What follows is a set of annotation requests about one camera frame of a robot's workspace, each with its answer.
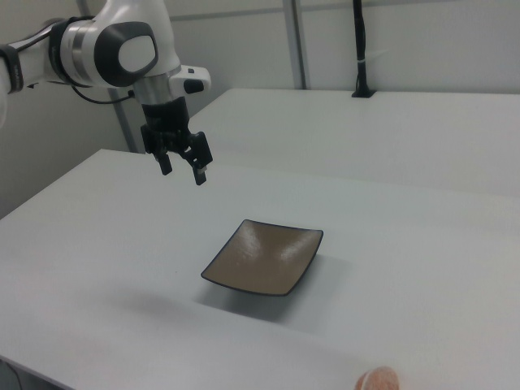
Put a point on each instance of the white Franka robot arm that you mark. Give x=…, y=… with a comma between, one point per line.
x=134, y=53

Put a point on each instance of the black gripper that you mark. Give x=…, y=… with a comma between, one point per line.
x=167, y=118

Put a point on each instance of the black camera stand pole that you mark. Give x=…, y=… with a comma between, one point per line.
x=360, y=53

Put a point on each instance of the square brown ceramic plate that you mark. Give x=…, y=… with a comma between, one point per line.
x=263, y=257

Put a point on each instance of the grey wall profile post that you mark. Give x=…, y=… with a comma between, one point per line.
x=295, y=44
x=124, y=120

